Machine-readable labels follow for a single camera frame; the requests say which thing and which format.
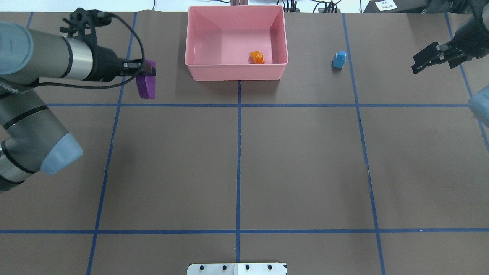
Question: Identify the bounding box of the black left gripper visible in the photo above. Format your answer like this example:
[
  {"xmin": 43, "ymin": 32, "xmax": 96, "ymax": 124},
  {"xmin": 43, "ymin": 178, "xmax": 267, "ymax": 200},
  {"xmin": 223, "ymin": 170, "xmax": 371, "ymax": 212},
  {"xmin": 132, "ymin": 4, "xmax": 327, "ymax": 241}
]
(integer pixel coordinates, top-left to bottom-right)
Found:
[{"xmin": 60, "ymin": 8, "xmax": 156, "ymax": 83}]

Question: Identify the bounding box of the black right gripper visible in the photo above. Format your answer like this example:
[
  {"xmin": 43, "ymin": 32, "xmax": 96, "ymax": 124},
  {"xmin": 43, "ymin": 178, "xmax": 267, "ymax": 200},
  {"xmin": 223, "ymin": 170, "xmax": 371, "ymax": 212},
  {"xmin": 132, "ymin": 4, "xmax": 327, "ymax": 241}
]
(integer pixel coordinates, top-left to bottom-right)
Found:
[{"xmin": 412, "ymin": 17, "xmax": 489, "ymax": 74}]

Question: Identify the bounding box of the purple curved block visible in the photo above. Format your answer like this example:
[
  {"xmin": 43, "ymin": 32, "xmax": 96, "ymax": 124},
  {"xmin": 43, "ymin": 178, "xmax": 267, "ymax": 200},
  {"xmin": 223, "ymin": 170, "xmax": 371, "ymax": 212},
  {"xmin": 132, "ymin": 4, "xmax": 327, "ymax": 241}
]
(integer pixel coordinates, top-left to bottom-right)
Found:
[{"xmin": 136, "ymin": 59, "xmax": 157, "ymax": 99}]

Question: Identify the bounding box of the orange toy block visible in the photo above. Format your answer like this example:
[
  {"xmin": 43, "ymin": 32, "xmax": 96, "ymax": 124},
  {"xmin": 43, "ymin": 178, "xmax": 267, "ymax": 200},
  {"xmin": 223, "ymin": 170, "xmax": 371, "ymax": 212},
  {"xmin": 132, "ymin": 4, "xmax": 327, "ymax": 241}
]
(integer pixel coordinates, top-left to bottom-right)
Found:
[{"xmin": 249, "ymin": 51, "xmax": 265, "ymax": 64}]

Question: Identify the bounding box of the small blue block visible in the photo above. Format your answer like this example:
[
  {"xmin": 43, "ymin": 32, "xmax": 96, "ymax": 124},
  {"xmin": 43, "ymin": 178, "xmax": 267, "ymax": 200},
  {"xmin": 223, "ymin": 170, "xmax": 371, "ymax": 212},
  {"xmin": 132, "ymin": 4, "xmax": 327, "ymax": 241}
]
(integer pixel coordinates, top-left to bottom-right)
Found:
[{"xmin": 332, "ymin": 51, "xmax": 347, "ymax": 69}]

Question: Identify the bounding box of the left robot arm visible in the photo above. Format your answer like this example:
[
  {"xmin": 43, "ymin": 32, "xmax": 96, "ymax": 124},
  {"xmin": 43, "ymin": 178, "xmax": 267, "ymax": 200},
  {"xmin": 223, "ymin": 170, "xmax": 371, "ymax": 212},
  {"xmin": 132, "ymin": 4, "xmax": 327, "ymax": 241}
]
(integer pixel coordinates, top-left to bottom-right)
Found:
[{"xmin": 0, "ymin": 8, "xmax": 157, "ymax": 193}]

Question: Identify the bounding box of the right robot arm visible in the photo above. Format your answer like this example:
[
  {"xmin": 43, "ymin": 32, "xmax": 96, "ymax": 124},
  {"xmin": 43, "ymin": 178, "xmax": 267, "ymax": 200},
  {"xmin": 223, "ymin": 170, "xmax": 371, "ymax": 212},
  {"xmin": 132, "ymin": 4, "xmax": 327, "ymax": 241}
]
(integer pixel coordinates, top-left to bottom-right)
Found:
[{"xmin": 411, "ymin": 0, "xmax": 489, "ymax": 74}]

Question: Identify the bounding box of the pink plastic box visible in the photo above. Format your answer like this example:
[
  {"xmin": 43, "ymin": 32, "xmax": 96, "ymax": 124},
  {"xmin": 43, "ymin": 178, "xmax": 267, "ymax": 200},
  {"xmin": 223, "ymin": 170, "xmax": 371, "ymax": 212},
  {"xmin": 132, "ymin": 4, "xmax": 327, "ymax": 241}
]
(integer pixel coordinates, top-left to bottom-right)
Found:
[{"xmin": 185, "ymin": 5, "xmax": 288, "ymax": 81}]

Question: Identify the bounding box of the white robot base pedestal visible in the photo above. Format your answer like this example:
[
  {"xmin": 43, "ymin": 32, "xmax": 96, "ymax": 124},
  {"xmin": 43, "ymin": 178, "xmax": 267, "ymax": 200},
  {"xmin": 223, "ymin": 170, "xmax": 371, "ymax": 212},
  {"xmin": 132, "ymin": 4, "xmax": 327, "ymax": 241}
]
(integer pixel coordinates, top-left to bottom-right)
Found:
[{"xmin": 186, "ymin": 262, "xmax": 288, "ymax": 275}]

